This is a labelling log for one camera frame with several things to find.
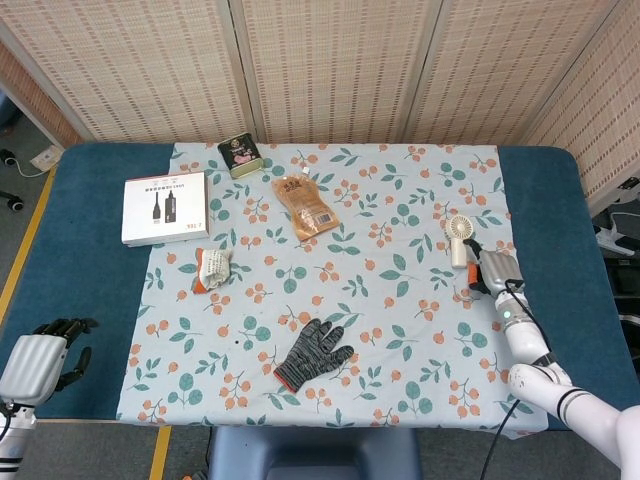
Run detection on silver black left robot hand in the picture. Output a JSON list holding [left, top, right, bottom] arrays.
[[0, 316, 100, 407]]

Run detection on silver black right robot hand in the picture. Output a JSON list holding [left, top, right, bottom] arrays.
[[462, 238, 526, 301]]

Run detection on white handheld fan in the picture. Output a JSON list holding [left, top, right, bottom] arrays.
[[444, 213, 476, 270]]

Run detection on white power strip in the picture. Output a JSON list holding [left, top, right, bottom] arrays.
[[593, 223, 637, 257]]

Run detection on floral printed tablecloth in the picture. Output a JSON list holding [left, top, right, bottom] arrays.
[[115, 142, 551, 432]]

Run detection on brown snack pouch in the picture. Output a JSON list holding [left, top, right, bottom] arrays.
[[271, 168, 341, 243]]

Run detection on white cardboard product box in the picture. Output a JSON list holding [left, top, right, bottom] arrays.
[[121, 171, 211, 247]]

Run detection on crumpled white orange wrapper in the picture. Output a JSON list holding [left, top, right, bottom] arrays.
[[191, 247, 235, 295]]

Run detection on gray knitted work glove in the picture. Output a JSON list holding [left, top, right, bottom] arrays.
[[273, 318, 355, 393]]

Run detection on black chair caster base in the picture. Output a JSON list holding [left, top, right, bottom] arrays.
[[0, 147, 26, 212]]

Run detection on white floor socket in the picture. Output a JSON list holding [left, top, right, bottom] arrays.
[[29, 146, 60, 170]]

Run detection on woven bamboo folding screen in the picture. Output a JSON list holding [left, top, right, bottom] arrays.
[[0, 0, 640, 217]]

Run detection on dark green tin can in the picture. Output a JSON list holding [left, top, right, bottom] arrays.
[[217, 134, 265, 180]]

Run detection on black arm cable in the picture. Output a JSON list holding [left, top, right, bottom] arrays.
[[481, 278, 559, 480]]

